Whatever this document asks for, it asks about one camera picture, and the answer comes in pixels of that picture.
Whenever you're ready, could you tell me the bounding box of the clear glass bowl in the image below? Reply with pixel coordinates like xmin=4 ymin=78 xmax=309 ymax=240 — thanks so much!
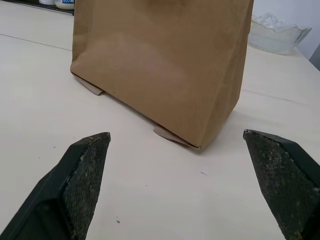
xmin=248 ymin=12 xmax=313 ymax=55

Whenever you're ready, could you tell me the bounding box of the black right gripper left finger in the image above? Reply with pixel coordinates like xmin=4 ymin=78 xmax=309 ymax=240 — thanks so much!
xmin=0 ymin=131 xmax=112 ymax=240

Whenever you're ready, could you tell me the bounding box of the brown paper bag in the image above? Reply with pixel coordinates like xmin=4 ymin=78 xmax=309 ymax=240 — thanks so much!
xmin=69 ymin=0 xmax=255 ymax=150

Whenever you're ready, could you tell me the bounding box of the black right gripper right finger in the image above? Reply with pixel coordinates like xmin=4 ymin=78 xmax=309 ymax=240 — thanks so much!
xmin=242 ymin=128 xmax=320 ymax=240

